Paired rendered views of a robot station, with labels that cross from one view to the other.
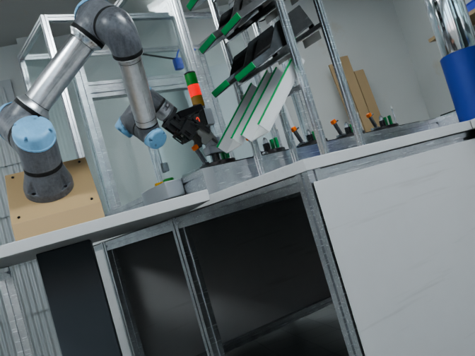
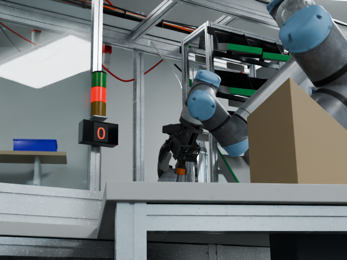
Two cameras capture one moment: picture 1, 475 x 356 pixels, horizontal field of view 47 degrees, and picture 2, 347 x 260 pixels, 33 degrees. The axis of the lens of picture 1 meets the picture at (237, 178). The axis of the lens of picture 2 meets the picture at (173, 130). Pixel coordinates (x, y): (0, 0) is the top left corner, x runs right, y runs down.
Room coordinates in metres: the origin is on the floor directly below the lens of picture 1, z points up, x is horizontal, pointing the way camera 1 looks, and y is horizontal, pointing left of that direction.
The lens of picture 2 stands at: (1.91, 1.81, 0.68)
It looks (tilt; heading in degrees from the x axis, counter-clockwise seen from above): 17 degrees up; 275
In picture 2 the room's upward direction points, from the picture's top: 1 degrees counter-clockwise
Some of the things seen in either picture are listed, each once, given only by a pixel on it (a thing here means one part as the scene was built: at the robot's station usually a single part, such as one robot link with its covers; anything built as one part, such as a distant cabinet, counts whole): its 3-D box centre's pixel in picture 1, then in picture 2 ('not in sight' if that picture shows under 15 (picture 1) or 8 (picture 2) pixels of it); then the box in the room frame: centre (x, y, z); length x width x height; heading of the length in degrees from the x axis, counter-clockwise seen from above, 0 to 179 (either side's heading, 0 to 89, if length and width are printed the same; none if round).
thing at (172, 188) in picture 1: (162, 193); not in sight; (2.04, 0.28, 0.93); 0.21 x 0.07 x 0.06; 35
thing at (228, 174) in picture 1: (313, 160); not in sight; (2.37, -0.34, 0.91); 1.24 x 0.33 x 0.10; 125
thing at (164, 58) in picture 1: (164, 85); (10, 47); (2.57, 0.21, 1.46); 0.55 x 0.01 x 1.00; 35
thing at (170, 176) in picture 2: (214, 144); (166, 177); (2.10, 0.05, 1.06); 0.08 x 0.04 x 0.07; 125
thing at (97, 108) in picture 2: (197, 102); (98, 110); (2.32, 0.07, 1.29); 0.05 x 0.05 x 0.05
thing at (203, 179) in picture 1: (157, 203); (105, 211); (2.23, 0.34, 0.91); 0.89 x 0.06 x 0.11; 35
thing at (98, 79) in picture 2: (191, 79); (98, 81); (2.32, 0.07, 1.39); 0.05 x 0.05 x 0.05
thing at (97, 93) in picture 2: (194, 90); (98, 96); (2.32, 0.07, 1.34); 0.05 x 0.05 x 0.05
